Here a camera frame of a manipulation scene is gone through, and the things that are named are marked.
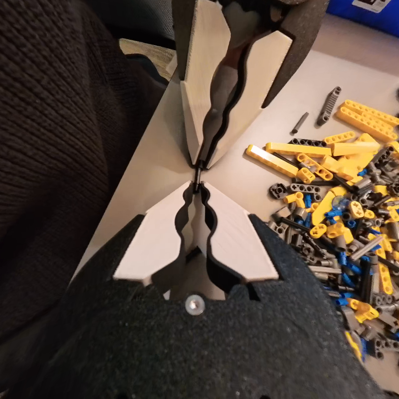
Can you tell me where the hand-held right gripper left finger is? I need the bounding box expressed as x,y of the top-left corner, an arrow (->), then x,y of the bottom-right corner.
112,180 -> 197,292

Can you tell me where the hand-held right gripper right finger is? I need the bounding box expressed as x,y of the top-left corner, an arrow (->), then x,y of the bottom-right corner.
199,180 -> 280,294

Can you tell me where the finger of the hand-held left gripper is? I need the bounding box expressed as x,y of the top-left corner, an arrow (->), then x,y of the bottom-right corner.
180,0 -> 232,165
204,29 -> 296,171

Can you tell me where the pile of mixed building pieces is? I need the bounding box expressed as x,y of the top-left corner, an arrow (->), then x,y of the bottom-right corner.
246,100 -> 399,365

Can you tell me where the blue storage bin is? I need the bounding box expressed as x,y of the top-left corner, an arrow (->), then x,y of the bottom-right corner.
326,0 -> 399,38

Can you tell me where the dark grey short axle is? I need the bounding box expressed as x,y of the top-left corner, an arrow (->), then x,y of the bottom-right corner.
291,112 -> 310,135

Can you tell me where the grey toothed rack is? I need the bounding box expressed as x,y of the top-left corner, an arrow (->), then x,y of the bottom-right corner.
316,87 -> 342,127

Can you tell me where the person's dark knit sweater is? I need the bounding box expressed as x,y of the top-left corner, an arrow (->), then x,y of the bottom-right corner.
0,0 -> 175,343

